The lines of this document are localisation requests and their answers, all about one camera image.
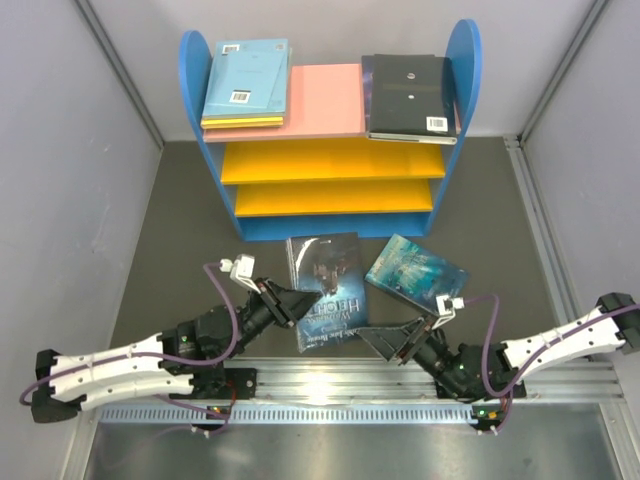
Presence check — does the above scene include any purple cable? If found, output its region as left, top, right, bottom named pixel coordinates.
left=459, top=293, right=640, bottom=436
left=19, top=259, right=241, bottom=436

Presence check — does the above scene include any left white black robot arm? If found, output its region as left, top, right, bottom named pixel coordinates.
left=19, top=278, right=322, bottom=424

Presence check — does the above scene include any light blue book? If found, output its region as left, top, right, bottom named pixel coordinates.
left=202, top=38, right=291, bottom=119

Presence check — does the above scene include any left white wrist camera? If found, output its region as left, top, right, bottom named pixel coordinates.
left=219, top=254, right=259, bottom=292

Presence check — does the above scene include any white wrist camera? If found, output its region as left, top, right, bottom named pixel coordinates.
left=219, top=254, right=259, bottom=292
left=432, top=294, right=465, bottom=330

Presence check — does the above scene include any black glossy book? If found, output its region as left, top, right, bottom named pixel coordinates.
left=368, top=54, right=457, bottom=145

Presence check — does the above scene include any aluminium mounting rail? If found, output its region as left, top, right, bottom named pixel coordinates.
left=226, top=358, right=624, bottom=405

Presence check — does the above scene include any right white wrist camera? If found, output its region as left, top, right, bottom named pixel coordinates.
left=432, top=294, right=465, bottom=330

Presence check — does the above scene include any yellow book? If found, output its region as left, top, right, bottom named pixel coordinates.
left=200, top=116, right=284, bottom=130

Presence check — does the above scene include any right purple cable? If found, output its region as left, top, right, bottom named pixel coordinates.
left=459, top=293, right=640, bottom=436

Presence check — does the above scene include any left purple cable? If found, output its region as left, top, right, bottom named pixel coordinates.
left=19, top=259, right=241, bottom=436

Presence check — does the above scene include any teal blue cover book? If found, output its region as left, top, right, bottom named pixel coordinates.
left=365, top=234, right=469, bottom=315

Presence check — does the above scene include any dark Wuthering Heights book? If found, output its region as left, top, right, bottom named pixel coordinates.
left=286, top=232, right=369, bottom=353

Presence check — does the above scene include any perforated grey cable duct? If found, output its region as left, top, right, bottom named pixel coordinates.
left=99, top=404, right=480, bottom=425

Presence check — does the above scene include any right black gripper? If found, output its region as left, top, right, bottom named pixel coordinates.
left=359, top=312, right=466, bottom=396

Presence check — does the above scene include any purple Robinson Crusoe book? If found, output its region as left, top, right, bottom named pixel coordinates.
left=361, top=55, right=374, bottom=138

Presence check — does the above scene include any blue pink yellow shelf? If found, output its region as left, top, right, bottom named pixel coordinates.
left=178, top=19, right=483, bottom=241

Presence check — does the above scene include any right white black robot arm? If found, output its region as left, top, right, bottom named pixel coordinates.
left=357, top=293, right=639, bottom=403

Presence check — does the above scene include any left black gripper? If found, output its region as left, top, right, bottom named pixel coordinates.
left=224, top=277, right=322, bottom=359

